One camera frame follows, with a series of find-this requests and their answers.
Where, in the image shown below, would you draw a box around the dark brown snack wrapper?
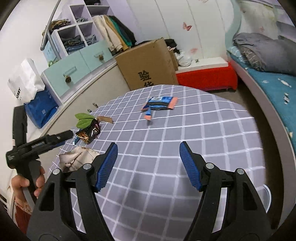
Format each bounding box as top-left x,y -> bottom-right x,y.
75,119 -> 101,144

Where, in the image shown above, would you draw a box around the blue snack wrapper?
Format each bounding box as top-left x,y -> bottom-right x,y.
142,96 -> 178,121

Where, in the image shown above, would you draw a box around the person's left hand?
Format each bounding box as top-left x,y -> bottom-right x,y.
10,165 -> 46,198

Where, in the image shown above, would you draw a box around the crumpled white brown paper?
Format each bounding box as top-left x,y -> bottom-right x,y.
59,147 -> 99,172

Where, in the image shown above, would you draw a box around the grey checkered tablecloth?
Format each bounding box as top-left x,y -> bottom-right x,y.
48,84 -> 266,241

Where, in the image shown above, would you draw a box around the blue shopping bag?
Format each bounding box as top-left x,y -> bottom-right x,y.
24,88 -> 58,128

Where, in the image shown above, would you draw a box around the green leaves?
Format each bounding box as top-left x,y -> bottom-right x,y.
75,113 -> 95,129

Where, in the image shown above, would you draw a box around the white paper shopping bag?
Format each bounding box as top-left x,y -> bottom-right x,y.
8,58 -> 45,104

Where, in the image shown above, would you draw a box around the red storage bench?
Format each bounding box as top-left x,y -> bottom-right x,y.
176,65 -> 238,91

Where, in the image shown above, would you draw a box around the light blue plastic basin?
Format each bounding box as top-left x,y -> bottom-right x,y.
256,184 -> 272,213

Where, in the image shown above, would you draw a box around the teal drawer cabinet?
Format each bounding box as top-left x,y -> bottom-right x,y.
44,40 -> 112,97

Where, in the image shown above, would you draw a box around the brown cardboard box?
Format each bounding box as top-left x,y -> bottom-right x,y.
115,38 -> 178,90

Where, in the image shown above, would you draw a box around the teal bed mattress cover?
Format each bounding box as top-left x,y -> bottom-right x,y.
227,46 -> 296,147

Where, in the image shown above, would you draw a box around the hanging clothes in wardrobe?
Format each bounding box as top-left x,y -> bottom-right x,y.
92,15 -> 137,55

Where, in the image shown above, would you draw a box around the grey folded duvet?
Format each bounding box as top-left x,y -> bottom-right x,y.
233,33 -> 295,76

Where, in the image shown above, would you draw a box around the purple open shelf unit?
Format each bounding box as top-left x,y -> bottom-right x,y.
40,1 -> 113,61

